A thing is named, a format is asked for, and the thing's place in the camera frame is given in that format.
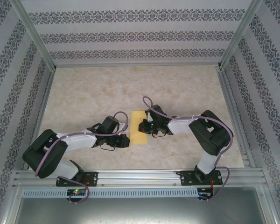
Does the grey metal sheet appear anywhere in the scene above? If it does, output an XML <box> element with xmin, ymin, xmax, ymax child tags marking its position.
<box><xmin>14</xmin><ymin>197</ymin><xmax>276</xmax><ymax>224</ymax></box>

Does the aluminium side rail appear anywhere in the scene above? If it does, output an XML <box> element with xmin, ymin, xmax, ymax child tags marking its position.
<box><xmin>23</xmin><ymin>69</ymin><xmax>56</xmax><ymax>171</ymax></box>
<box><xmin>216</xmin><ymin>67</ymin><xmax>256</xmax><ymax>168</ymax></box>

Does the yellow cloth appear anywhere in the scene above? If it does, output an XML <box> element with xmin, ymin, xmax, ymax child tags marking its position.
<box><xmin>128</xmin><ymin>110</ymin><xmax>149</xmax><ymax>145</ymax></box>

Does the slotted grey cable duct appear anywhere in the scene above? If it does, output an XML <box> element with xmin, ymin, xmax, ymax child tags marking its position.
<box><xmin>22</xmin><ymin>188</ymin><xmax>199</xmax><ymax>198</ymax></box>

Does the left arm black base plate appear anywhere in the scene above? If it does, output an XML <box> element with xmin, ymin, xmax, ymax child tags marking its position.
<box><xmin>56</xmin><ymin>171</ymin><xmax>98</xmax><ymax>187</ymax></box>

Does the long aluminium mounting rail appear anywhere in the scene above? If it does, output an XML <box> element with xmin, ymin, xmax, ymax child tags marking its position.
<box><xmin>13</xmin><ymin>169</ymin><xmax>266</xmax><ymax>187</ymax></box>

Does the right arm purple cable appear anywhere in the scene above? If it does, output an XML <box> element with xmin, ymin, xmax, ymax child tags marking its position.
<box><xmin>142</xmin><ymin>96</ymin><xmax>234</xmax><ymax>202</ymax></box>

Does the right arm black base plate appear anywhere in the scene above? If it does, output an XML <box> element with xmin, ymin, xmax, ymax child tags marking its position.
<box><xmin>180</xmin><ymin>170</ymin><xmax>223</xmax><ymax>187</ymax></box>

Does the aluminium frame post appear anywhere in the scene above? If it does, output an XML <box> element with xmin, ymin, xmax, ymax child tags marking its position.
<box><xmin>218</xmin><ymin>0</ymin><xmax>263</xmax><ymax>70</ymax></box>
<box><xmin>10</xmin><ymin>0</ymin><xmax>56</xmax><ymax>70</ymax></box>

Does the left gripper thin black wire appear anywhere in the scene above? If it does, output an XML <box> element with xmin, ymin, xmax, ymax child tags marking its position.
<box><xmin>100</xmin><ymin>142</ymin><xmax>116</xmax><ymax>151</ymax></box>

